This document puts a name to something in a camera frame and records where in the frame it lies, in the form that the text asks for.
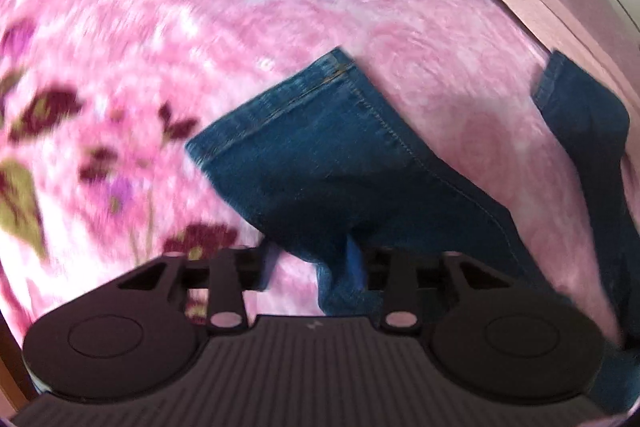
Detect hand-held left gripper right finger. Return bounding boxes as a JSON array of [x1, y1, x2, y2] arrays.
[[347, 239, 506, 330]]

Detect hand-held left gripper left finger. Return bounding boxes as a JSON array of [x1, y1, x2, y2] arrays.
[[117, 243, 281, 335]]

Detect blue denim jeans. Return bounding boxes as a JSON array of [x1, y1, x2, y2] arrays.
[[185, 48, 640, 413]]

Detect pink floral blanket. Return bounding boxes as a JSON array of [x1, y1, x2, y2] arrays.
[[0, 0, 626, 348]]

